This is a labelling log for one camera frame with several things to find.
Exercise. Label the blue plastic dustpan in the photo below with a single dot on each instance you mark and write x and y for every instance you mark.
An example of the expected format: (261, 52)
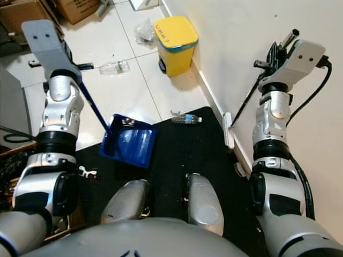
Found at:
(131, 142)

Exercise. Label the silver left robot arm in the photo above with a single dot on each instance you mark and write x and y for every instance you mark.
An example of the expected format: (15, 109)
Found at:
(45, 184)

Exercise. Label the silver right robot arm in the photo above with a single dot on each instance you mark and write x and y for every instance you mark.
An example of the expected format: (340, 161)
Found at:
(281, 190)

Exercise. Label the small dark floor item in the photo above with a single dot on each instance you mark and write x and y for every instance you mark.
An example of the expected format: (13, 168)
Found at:
(35, 64)

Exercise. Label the black floor mat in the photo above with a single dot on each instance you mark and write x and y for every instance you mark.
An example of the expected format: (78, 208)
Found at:
(193, 150)

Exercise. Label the printed brown cardboard box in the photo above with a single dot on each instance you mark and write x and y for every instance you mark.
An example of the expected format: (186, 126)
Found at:
(77, 9)

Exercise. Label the clear empty plastic bottle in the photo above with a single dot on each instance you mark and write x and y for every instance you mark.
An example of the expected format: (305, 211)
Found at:
(115, 67)

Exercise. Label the large brown cardboard box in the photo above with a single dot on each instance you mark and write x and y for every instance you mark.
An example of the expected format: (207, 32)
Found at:
(24, 16)

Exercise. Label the crumpled clear plastic wrap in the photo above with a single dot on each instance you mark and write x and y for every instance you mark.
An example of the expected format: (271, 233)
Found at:
(146, 32)

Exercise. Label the grey cabinet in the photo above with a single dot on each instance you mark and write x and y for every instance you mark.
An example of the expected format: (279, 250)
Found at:
(10, 104)

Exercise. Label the yellow trash bin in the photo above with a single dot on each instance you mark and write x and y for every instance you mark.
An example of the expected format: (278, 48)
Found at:
(176, 45)

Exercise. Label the blue label plastic bottle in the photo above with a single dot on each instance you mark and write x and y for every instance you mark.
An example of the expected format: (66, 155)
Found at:
(186, 117)

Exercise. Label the cardboard tray of clutter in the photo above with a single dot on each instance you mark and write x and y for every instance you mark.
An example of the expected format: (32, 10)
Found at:
(13, 168)

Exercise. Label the silver right robot leg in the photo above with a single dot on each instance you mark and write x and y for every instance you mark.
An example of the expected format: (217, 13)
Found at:
(204, 206)

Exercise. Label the silver robot leg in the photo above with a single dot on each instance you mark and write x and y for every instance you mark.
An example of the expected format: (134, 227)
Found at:
(204, 206)
(127, 203)

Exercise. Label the silver left robot leg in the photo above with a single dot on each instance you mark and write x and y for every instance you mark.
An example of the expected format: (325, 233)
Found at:
(127, 203)

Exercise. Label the grey robot torso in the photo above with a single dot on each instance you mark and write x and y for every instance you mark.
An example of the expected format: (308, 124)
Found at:
(139, 241)

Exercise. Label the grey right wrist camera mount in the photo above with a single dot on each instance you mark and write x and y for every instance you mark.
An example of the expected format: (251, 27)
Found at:
(300, 60)

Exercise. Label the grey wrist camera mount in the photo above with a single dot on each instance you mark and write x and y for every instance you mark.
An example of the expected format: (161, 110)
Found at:
(45, 45)
(300, 60)

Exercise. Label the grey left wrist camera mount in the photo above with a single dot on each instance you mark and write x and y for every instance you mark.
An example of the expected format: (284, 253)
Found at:
(45, 45)

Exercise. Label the small grey wall clip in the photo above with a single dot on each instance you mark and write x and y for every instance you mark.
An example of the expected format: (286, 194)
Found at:
(240, 169)

